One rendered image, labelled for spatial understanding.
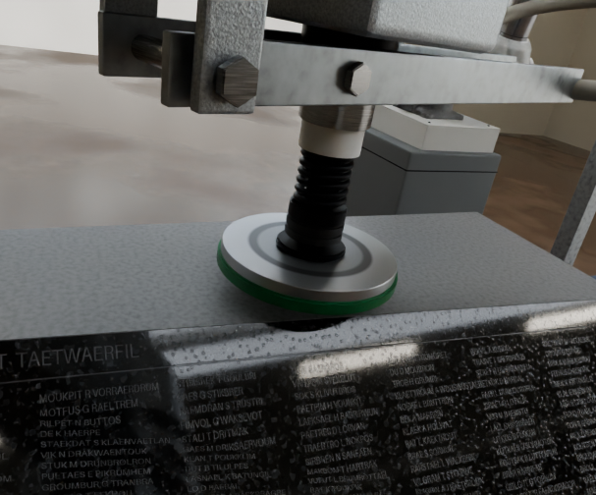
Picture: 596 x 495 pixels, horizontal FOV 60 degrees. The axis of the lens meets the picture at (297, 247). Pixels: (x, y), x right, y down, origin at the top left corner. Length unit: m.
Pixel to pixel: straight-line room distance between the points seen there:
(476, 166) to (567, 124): 6.91
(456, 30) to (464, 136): 1.30
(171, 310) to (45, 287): 0.14
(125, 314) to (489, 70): 0.50
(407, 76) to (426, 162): 1.15
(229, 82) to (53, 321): 0.31
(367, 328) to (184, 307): 0.21
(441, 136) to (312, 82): 1.29
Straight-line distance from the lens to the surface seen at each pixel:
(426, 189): 1.74
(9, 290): 0.62
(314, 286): 0.54
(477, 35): 0.55
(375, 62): 0.52
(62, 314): 0.57
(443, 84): 0.61
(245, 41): 0.38
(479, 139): 1.86
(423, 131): 1.70
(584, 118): 8.59
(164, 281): 0.63
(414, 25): 0.47
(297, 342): 0.58
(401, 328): 0.65
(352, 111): 0.54
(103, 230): 0.75
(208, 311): 0.58
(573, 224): 2.59
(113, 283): 0.62
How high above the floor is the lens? 1.13
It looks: 24 degrees down
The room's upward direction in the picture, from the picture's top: 10 degrees clockwise
